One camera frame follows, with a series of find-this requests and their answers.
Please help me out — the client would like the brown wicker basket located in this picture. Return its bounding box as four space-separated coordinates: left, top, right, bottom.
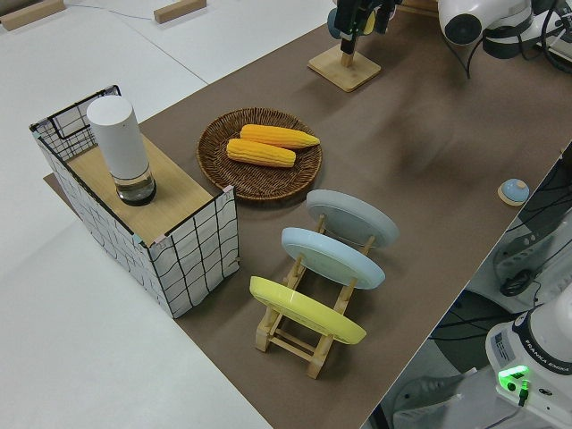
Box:
197 106 324 204

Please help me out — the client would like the wooden mug rack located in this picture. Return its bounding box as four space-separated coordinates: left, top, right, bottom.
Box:
307 35 383 94

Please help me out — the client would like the white cylindrical bottle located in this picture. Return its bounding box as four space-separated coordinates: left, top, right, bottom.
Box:
85 97 158 208

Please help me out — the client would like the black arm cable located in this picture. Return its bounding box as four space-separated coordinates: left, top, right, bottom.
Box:
440 35 486 80

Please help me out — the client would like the wooden dish rack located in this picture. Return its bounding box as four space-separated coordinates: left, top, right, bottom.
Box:
254 213 377 381

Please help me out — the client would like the brown table mat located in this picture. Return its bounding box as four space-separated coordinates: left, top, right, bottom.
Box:
42 20 572 429

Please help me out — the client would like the yellow plate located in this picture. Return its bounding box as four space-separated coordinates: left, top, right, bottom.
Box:
248 274 369 347

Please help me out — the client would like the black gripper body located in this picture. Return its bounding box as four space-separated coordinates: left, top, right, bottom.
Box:
334 0 374 38

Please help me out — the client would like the small blue bell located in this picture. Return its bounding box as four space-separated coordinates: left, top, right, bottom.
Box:
497 178 532 207

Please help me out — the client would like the light blue plate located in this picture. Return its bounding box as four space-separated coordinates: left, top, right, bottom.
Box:
280 226 387 292

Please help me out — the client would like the yellow corn cob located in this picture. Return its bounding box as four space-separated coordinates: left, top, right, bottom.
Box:
225 137 298 169
239 123 322 150

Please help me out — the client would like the dark blue mug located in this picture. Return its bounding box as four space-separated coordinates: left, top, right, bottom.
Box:
325 6 378 41

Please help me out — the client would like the grey plate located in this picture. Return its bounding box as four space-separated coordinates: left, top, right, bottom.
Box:
305 189 400 250

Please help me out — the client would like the wooden block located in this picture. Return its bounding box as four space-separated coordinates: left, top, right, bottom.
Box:
0 0 66 32
153 0 208 25

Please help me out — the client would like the thin blue wire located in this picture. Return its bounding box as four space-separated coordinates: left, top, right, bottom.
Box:
64 2 156 22

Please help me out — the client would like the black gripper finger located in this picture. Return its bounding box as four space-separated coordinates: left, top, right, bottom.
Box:
374 0 397 36

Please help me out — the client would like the wire grid wooden shelf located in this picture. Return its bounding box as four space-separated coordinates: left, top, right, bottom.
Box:
28 83 241 320

